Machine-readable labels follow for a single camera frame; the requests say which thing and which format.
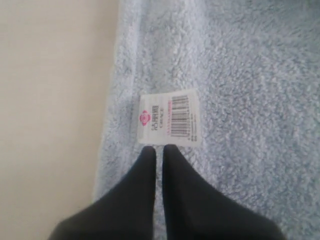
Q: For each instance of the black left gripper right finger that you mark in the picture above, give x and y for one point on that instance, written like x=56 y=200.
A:
x=194 y=210

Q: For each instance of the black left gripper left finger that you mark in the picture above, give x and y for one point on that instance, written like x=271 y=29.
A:
x=124 y=213

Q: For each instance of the light blue fleece towel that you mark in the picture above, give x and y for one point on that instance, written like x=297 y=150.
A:
x=256 y=67

